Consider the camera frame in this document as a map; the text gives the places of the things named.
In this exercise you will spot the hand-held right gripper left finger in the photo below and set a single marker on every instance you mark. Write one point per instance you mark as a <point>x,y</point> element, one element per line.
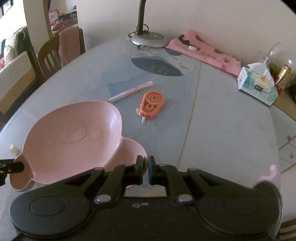
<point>139,171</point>

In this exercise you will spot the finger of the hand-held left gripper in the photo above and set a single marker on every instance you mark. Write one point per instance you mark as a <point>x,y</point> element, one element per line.
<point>13,166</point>

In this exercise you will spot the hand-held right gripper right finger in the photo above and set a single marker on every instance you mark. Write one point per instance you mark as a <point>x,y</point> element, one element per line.
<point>152,171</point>

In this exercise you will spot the pink animal-shaped plate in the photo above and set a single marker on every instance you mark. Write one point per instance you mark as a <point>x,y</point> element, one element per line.
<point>74,139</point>

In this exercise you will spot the pink steel-lined bowl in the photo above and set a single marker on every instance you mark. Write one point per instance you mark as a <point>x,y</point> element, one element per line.
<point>269,173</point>

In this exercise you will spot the small translucent object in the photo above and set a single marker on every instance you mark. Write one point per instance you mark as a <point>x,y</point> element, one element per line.
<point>14,149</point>

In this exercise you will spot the orange correction tape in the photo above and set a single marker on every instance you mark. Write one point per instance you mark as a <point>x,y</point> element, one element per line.
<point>151,103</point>

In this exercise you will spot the pink pen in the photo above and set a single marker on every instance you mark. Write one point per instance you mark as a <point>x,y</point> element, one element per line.
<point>129,91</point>

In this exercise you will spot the chair with lace cover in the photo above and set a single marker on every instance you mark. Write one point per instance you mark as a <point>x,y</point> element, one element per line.
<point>16,76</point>

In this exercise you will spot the wooden chair with towel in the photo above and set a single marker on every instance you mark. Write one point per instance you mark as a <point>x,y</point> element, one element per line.
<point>48,58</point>

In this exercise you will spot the pink printed cloth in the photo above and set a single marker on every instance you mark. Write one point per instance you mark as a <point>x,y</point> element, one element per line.
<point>203,51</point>

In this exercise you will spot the white tissue box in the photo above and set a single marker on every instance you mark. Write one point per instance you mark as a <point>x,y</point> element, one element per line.
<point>254,88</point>

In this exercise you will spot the pink towel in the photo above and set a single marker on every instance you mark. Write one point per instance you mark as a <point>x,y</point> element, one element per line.
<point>69,46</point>

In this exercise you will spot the grey desk lamp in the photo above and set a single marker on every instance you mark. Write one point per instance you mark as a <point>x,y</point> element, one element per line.
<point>150,38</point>

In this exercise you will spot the wooden slat-back chair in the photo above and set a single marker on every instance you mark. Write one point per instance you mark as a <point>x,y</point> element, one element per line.
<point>289,229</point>

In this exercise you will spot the orange bottle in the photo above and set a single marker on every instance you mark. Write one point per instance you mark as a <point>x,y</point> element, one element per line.
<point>285,78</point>

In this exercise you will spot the large glass jar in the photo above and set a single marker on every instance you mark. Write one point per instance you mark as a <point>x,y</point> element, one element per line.
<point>275,52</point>

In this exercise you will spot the wooden door frame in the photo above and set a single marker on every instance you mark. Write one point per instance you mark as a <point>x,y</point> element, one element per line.
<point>38,18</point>

